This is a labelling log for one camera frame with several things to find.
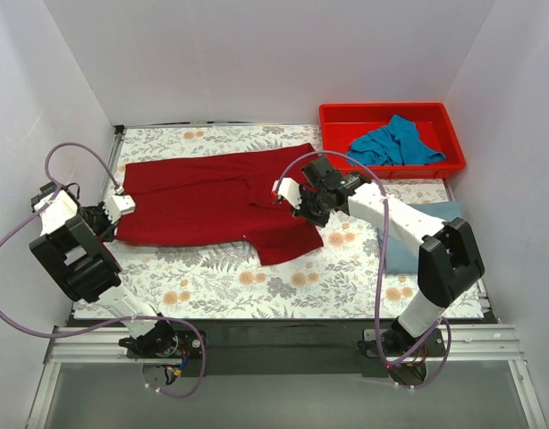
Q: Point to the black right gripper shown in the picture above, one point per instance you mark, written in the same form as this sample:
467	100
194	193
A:
308	211

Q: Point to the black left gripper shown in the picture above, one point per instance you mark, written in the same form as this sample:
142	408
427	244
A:
104	222

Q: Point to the red t shirt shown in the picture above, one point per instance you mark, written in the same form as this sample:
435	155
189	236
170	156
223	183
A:
198	201

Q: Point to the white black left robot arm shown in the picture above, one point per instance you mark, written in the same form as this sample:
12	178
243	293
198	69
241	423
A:
72	249

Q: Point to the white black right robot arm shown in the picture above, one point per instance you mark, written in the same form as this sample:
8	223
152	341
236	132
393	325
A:
449	261

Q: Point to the floral patterned table mat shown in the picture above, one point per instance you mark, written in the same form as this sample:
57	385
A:
339	280

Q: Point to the folded grey-blue t shirt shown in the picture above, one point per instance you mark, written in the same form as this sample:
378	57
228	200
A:
404	254

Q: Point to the teal crumpled t shirt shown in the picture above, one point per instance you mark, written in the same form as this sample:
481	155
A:
397	143

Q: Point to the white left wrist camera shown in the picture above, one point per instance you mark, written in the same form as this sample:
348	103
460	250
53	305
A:
116	206

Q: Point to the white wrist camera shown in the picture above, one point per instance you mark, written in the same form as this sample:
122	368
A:
290	191
116	206

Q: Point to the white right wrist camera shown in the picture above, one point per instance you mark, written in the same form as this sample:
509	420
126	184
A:
290	191

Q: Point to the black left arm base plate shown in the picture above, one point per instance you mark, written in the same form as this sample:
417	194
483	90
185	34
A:
181	344

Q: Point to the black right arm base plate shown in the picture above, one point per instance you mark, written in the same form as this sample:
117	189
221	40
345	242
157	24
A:
395	345

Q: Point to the aluminium frame rail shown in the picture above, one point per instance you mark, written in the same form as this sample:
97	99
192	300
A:
469	342

